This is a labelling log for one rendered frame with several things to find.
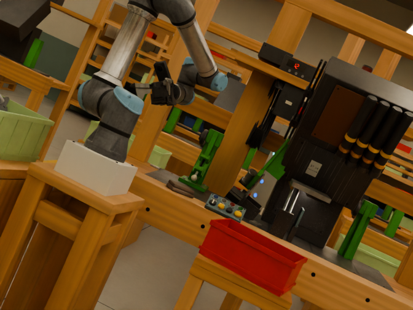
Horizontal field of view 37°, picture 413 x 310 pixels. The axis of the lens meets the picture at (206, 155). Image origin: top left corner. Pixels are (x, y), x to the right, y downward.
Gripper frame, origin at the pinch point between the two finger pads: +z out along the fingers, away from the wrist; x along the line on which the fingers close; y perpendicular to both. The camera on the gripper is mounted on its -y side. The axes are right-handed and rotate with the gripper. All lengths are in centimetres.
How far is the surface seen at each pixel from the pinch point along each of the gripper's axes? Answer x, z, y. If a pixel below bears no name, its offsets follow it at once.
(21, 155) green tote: 44, 17, 23
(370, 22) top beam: -70, -92, -28
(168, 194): 2.4, -14.1, 41.3
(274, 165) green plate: -31, -48, 33
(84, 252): 12, 30, 57
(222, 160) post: 3, -76, 28
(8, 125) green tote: 38, 31, 13
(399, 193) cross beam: -74, -108, 51
